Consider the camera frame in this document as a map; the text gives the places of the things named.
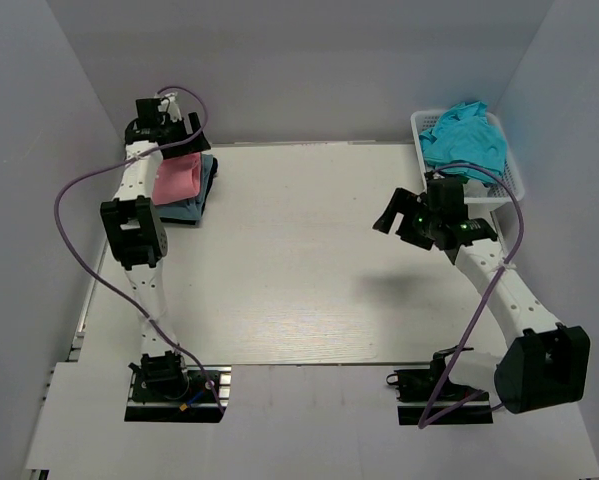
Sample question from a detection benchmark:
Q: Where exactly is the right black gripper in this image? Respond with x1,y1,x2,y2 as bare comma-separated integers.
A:
373,188,440,251

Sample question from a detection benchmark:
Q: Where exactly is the pink t shirt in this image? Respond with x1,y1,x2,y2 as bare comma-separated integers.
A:
151,153,202,206

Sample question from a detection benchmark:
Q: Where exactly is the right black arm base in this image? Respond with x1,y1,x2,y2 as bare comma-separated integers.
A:
386,366,493,426

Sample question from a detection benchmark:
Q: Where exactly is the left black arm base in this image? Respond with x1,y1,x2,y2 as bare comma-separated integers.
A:
124,352,232,424

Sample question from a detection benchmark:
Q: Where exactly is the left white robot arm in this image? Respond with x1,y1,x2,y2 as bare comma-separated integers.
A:
100,93,208,359

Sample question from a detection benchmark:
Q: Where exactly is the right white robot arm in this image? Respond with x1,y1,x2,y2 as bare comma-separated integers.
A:
373,177,591,414

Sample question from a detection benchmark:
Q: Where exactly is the folded grey-blue t shirt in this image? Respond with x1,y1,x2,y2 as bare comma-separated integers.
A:
156,153,215,224

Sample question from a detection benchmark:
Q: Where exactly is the turquoise t shirt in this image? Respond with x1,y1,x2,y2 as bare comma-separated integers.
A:
418,101,508,178

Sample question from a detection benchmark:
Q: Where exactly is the white plastic basket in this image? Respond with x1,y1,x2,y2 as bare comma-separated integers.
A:
410,109,525,211

